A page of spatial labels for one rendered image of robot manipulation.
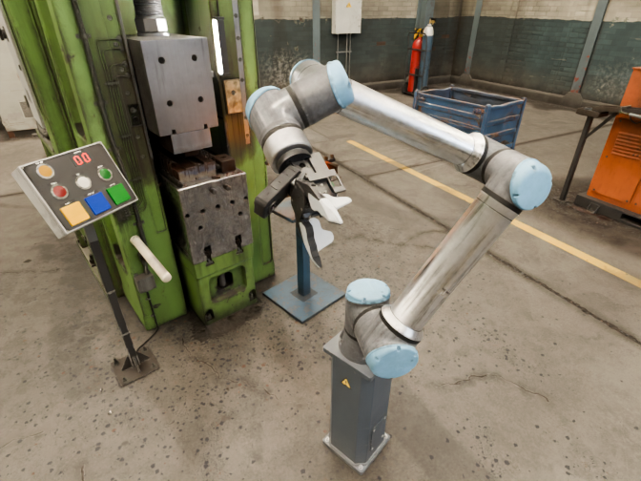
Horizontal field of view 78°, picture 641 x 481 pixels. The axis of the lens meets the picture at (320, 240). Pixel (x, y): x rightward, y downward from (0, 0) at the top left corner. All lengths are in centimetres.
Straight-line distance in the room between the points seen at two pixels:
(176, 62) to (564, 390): 246
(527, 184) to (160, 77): 154
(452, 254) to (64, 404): 200
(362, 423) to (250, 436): 59
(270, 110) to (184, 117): 127
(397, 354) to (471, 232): 40
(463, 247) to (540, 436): 131
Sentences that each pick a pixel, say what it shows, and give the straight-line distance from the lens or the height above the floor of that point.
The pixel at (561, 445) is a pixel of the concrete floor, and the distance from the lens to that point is 226.
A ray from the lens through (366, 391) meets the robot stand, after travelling 154.
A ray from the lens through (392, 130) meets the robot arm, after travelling 104.
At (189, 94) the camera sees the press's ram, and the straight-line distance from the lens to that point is 204.
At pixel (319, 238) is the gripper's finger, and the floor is 131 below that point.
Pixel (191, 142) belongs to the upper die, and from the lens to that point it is 208.
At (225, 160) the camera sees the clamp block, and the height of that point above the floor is 98.
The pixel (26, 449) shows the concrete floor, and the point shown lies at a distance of 236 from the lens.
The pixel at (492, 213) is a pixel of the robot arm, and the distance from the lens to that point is 110.
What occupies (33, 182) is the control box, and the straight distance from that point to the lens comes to 176.
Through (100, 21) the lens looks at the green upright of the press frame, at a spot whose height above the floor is 163.
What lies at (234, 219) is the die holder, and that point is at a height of 66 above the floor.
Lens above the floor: 169
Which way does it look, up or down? 31 degrees down
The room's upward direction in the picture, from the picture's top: straight up
